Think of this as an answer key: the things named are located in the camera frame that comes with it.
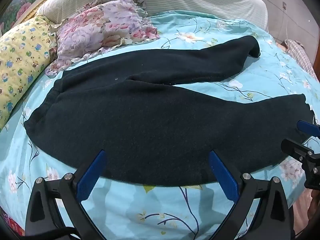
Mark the red box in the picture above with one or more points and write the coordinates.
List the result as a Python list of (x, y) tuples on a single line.
[(11, 226)]

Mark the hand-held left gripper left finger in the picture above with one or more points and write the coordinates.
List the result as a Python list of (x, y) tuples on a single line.
[(90, 176)]

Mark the yellow cartoon print pillow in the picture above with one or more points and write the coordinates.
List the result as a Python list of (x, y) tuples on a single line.
[(20, 65)]

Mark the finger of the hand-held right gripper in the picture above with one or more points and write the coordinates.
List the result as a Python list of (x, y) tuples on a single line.
[(295, 148), (307, 127)]

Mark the plaid cloth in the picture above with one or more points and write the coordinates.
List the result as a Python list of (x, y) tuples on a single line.
[(301, 55)]

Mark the pink floral ruffled pillow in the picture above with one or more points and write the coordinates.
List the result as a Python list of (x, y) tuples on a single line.
[(100, 30)]

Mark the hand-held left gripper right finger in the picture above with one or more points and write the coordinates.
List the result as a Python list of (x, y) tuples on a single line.
[(224, 177)]

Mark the black pants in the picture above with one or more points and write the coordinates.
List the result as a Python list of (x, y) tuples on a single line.
[(150, 120)]

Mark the gold framed floral painting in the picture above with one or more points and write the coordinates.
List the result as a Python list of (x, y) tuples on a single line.
[(22, 7)]

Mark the blue floral bedsheet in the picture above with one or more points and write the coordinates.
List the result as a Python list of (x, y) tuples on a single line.
[(155, 212)]

